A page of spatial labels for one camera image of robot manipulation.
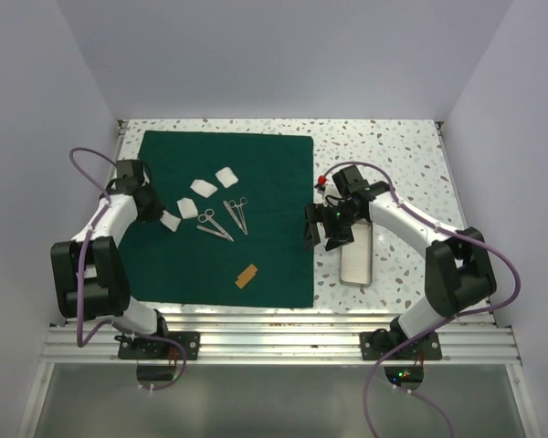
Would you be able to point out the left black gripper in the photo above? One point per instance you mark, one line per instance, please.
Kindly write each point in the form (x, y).
(156, 211)

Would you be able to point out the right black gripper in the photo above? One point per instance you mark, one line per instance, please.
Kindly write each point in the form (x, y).
(317, 213)

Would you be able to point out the white gauze pad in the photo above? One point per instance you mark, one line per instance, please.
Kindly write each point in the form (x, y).
(203, 188)
(170, 221)
(226, 177)
(187, 208)

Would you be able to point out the rectangular metal tray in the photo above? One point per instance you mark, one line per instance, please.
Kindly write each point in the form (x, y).
(356, 264)

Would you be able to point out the tan adhesive bandage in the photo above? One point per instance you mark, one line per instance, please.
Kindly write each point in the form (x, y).
(248, 272)
(242, 281)

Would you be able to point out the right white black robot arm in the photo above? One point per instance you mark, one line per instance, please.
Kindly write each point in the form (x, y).
(458, 271)

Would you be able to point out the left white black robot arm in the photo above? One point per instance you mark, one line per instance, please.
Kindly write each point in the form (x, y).
(91, 282)

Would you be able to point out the silver surgical scissors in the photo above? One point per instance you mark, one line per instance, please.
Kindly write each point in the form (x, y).
(207, 223)

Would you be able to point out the silver surgical forceps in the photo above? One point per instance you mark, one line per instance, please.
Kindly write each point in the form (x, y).
(235, 209)

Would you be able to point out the dark green surgical cloth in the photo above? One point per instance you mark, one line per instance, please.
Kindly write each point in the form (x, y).
(189, 266)

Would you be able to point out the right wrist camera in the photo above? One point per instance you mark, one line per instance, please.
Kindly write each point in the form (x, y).
(327, 190)

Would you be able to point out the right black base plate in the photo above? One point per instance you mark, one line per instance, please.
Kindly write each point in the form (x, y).
(374, 345)

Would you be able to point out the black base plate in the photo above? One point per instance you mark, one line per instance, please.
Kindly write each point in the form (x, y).
(374, 345)
(179, 344)

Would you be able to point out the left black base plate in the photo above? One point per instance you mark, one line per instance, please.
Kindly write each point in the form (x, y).
(179, 344)

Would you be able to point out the aluminium rail frame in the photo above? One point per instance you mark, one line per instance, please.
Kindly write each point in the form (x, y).
(410, 153)

